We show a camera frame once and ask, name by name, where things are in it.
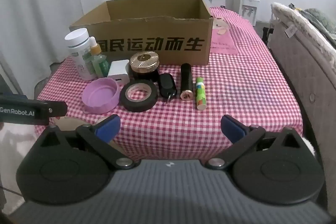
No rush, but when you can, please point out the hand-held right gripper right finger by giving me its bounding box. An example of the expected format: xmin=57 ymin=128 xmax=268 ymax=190
xmin=206 ymin=114 xmax=302 ymax=169

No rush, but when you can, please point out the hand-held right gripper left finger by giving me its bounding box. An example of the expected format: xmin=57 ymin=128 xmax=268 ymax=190
xmin=39 ymin=114 xmax=135 ymax=170

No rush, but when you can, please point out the black tape roll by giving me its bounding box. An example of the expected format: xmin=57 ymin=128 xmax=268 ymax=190
xmin=119 ymin=80 xmax=159 ymax=112

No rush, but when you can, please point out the purple plastic lid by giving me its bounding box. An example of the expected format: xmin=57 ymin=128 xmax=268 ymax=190
xmin=83 ymin=78 xmax=118 ymax=115

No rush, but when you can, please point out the green patterned tube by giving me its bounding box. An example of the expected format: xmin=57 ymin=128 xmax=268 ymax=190
xmin=195 ymin=76 xmax=207 ymax=111

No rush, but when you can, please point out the white charger plug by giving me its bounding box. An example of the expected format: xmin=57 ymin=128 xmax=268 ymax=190
xmin=108 ymin=60 xmax=130 ymax=85

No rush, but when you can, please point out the green dropper bottle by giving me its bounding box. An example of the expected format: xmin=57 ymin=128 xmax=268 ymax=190
xmin=89 ymin=37 xmax=110 ymax=77

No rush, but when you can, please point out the black cylindrical tube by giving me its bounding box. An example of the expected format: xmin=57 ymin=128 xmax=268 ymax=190
xmin=180 ymin=63 xmax=194 ymax=101

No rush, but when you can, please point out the black car key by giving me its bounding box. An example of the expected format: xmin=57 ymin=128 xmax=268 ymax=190
xmin=158 ymin=73 xmax=177 ymax=103

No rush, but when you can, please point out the gold lid dark jar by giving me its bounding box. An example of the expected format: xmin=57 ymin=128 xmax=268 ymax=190
xmin=129 ymin=51 xmax=160 ymax=81

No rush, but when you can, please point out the brown cardboard box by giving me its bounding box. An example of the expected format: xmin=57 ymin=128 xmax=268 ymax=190
xmin=69 ymin=0 xmax=214 ymax=66

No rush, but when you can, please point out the red checkered tablecloth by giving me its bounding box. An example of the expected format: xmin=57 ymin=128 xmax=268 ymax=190
xmin=34 ymin=6 xmax=303 ymax=153

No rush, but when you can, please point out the white capped plastic bottle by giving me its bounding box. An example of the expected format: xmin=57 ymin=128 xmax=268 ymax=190
xmin=65 ymin=28 xmax=96 ymax=81

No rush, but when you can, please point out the quilted grey mattress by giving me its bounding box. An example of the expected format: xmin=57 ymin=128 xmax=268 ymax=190
xmin=270 ymin=2 xmax=336 ymax=203

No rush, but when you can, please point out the white water dispenser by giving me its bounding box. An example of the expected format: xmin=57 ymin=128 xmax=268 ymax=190
xmin=226 ymin=0 xmax=259 ymax=26

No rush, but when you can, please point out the grey blanket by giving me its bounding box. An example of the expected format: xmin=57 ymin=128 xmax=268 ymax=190
xmin=289 ymin=4 xmax=336 ymax=46

